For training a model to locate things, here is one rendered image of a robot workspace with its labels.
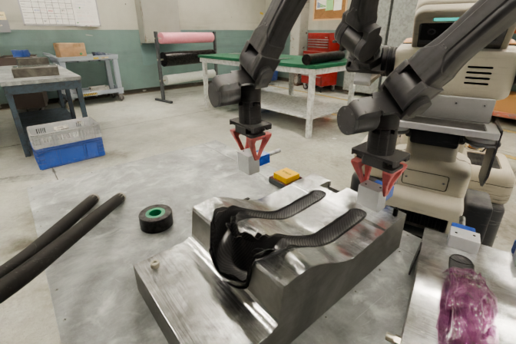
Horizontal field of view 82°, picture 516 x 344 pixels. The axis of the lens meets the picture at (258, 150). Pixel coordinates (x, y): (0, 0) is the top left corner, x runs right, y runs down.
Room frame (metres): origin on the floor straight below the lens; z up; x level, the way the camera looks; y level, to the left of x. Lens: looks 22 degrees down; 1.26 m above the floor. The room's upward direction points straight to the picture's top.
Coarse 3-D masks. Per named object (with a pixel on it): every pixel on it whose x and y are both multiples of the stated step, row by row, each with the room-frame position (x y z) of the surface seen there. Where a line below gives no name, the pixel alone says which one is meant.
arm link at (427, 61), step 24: (480, 0) 0.47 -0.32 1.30; (504, 0) 0.45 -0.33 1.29; (456, 24) 0.49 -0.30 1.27; (480, 24) 0.46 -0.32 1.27; (504, 24) 0.46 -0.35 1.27; (432, 48) 0.50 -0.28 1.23; (456, 48) 0.48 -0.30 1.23; (480, 48) 0.48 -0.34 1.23; (408, 72) 0.53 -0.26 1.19; (432, 72) 0.49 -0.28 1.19; (456, 72) 0.50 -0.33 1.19; (408, 96) 0.51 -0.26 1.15; (432, 96) 0.52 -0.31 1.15
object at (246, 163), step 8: (240, 152) 0.73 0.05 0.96; (248, 152) 0.73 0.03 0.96; (256, 152) 0.73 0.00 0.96; (264, 152) 0.76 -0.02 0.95; (272, 152) 0.78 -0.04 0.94; (240, 160) 0.73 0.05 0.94; (248, 160) 0.70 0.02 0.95; (256, 160) 0.72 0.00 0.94; (264, 160) 0.74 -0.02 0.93; (240, 168) 0.73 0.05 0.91; (248, 168) 0.70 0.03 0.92; (256, 168) 0.72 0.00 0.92
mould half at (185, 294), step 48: (288, 192) 0.65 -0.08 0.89; (192, 240) 0.49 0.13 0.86; (336, 240) 0.46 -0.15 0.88; (384, 240) 0.49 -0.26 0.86; (144, 288) 0.39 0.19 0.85; (192, 288) 0.37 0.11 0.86; (240, 288) 0.37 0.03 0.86; (288, 288) 0.31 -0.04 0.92; (336, 288) 0.39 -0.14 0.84; (192, 336) 0.29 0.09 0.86; (240, 336) 0.29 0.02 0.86; (288, 336) 0.32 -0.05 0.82
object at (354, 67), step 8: (384, 48) 0.93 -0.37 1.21; (376, 56) 0.89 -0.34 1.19; (352, 64) 0.94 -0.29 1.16; (360, 64) 0.90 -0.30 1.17; (368, 64) 0.89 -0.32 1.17; (376, 64) 0.90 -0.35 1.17; (360, 72) 0.93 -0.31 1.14; (368, 72) 0.91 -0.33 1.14; (376, 72) 0.90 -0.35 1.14; (384, 72) 0.89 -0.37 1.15
